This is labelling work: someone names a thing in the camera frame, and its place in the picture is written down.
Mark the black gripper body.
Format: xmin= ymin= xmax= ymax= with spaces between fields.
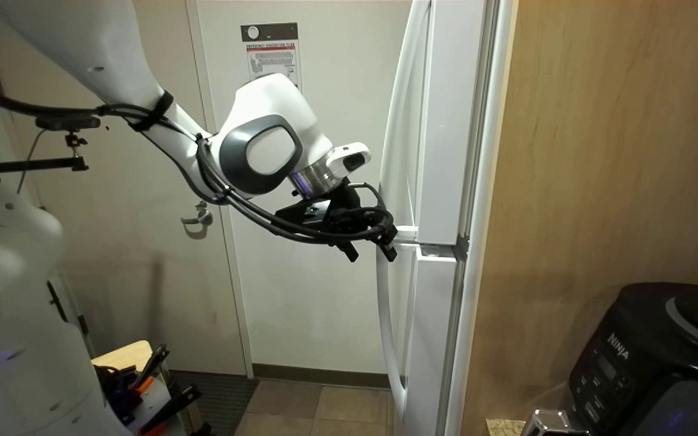
xmin=276 ymin=181 xmax=397 ymax=262

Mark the white fridge door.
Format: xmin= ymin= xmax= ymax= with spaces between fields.
xmin=375 ymin=243 xmax=460 ymax=436

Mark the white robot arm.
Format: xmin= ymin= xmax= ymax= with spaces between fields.
xmin=0 ymin=0 xmax=396 ymax=436

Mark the white upper freezer door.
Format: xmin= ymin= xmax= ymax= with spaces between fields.
xmin=378 ymin=0 xmax=492 ymax=245

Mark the white room door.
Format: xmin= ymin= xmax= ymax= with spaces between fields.
xmin=0 ymin=0 xmax=248 ymax=375

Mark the black orange tool clamp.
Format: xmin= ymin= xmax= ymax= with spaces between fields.
xmin=92 ymin=342 xmax=191 ymax=436

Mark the black air fryer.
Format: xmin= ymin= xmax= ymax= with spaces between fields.
xmin=570 ymin=283 xmax=698 ymax=436

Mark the black cable bundle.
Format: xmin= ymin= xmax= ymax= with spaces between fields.
xmin=0 ymin=71 xmax=400 ymax=245

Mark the red white wall notice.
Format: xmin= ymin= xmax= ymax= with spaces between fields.
xmin=240 ymin=21 xmax=301 ymax=85

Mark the black camera on stand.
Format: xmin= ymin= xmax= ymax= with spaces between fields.
xmin=0 ymin=111 xmax=101 ymax=177

